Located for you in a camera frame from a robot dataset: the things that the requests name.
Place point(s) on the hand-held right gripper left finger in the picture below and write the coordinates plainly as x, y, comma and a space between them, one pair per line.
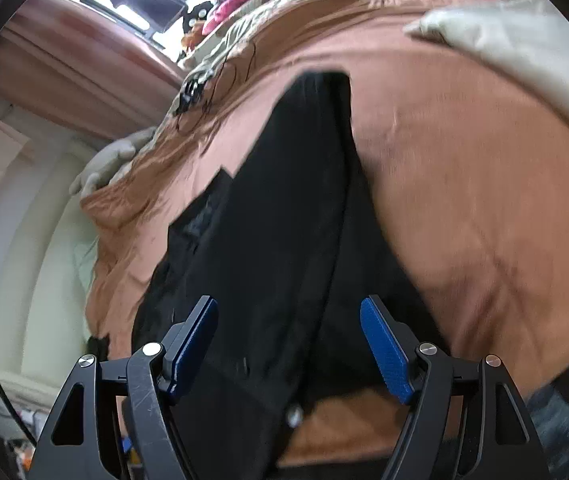
189, 355

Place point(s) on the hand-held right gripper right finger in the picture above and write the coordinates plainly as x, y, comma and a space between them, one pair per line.
384, 350

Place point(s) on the black button-up shirt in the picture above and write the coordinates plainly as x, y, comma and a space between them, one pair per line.
274, 210

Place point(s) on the folded black clothes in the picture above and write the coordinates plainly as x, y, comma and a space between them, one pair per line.
98, 347

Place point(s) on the pale green pillow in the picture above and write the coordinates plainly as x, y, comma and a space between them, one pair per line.
84, 265

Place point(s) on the brown duvet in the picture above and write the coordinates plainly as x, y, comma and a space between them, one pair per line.
464, 210

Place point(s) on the cream padded headboard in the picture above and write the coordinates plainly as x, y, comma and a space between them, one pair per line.
39, 260

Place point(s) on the grey plush toy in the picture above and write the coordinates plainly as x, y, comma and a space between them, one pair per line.
109, 155

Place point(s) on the pink curtain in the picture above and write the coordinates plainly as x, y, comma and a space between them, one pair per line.
89, 60

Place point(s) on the orange plush toy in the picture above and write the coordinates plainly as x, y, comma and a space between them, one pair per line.
192, 35

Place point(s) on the folded beige cloth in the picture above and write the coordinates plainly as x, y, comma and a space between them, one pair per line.
504, 40

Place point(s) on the black plush toy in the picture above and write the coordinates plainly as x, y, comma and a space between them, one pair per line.
197, 12

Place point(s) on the pink cloth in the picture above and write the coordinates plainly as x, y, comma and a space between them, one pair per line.
224, 10

